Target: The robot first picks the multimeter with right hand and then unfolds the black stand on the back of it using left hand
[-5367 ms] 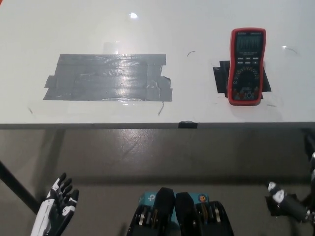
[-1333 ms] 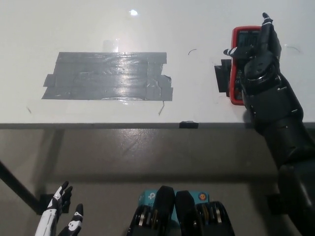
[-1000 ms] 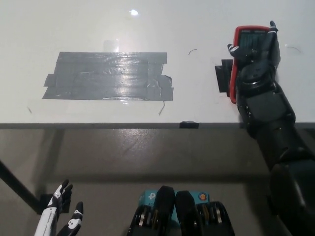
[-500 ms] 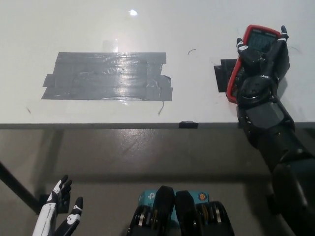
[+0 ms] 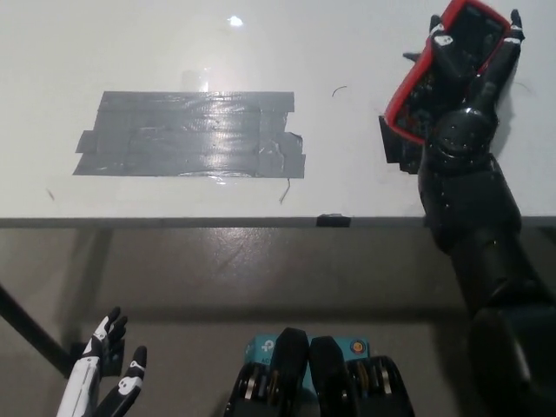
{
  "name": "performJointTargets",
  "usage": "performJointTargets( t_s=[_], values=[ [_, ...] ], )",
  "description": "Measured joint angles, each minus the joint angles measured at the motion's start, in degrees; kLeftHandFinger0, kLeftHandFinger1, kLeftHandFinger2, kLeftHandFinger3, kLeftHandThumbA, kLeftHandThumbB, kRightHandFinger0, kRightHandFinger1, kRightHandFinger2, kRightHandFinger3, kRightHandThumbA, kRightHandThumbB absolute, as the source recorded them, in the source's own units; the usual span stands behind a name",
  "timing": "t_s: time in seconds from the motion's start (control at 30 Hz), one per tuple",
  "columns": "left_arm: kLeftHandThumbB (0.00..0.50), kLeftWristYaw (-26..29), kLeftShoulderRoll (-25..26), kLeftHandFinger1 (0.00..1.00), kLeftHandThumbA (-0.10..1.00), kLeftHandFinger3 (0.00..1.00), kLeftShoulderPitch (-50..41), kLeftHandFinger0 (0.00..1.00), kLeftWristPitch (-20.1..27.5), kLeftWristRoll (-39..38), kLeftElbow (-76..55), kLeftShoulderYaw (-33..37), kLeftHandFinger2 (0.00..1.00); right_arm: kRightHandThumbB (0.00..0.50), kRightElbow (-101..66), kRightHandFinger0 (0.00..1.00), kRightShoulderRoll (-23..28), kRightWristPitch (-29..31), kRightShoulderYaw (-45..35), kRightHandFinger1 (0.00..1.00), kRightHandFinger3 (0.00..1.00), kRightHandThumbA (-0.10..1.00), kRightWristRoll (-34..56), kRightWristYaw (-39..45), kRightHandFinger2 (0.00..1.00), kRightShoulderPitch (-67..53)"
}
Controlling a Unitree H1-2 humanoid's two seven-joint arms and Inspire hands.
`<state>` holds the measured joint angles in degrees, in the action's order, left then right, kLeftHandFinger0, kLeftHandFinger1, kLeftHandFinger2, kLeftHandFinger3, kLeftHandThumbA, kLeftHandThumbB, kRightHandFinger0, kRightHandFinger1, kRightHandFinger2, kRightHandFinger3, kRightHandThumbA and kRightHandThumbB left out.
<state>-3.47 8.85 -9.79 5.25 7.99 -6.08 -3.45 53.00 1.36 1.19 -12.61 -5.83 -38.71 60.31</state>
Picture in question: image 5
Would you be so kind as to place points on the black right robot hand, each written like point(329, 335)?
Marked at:
point(465, 139)

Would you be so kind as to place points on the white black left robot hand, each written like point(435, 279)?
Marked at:
point(84, 382)

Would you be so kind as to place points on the red digital multimeter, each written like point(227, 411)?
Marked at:
point(415, 82)

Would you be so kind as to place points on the black teal robot torso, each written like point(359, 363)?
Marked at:
point(323, 382)

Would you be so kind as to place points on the black tape patch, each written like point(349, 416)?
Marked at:
point(397, 152)

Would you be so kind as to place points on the small black tape strip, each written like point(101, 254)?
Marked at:
point(333, 220)

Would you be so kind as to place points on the grey duct tape patch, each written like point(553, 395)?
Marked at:
point(182, 139)

